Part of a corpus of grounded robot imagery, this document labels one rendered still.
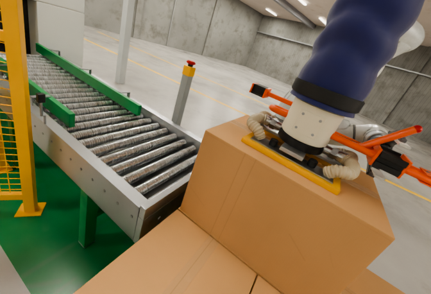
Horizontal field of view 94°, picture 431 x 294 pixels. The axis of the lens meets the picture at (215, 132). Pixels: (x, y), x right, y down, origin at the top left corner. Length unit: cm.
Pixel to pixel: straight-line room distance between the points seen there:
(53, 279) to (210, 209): 88
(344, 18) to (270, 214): 61
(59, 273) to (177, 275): 77
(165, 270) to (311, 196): 51
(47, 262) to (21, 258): 12
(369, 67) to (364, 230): 44
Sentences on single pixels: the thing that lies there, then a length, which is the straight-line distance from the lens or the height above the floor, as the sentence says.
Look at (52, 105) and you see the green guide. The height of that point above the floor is 61.
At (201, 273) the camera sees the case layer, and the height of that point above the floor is 54.
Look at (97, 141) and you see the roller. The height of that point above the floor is 54.
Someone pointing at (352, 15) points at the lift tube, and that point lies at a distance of 71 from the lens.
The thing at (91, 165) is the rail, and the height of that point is 59.
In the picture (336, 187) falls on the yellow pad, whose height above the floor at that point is 96.
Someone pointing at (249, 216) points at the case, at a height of 74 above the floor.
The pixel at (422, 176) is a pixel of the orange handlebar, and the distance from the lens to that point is 83.
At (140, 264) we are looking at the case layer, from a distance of 80.
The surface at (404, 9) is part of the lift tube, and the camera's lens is 73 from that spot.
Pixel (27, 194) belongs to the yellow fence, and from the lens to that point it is 160.
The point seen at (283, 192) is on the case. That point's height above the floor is 89.
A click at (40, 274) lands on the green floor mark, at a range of 145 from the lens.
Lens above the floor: 124
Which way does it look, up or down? 24 degrees down
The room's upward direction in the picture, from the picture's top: 19 degrees clockwise
